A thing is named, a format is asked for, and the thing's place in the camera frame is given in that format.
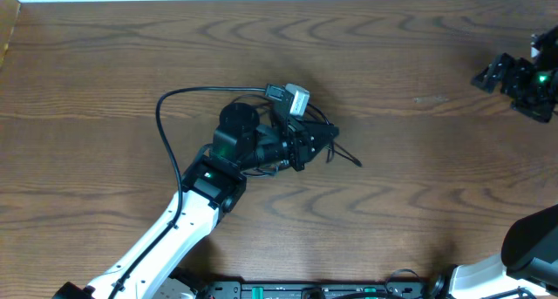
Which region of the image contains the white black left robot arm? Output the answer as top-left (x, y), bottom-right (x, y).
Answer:
top-left (53, 103), bottom-right (339, 299)

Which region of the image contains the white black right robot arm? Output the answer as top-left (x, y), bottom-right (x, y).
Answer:
top-left (423, 28), bottom-right (557, 298)

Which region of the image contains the wooden side panel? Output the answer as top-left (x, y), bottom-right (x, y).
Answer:
top-left (0, 0), bottom-right (21, 65)

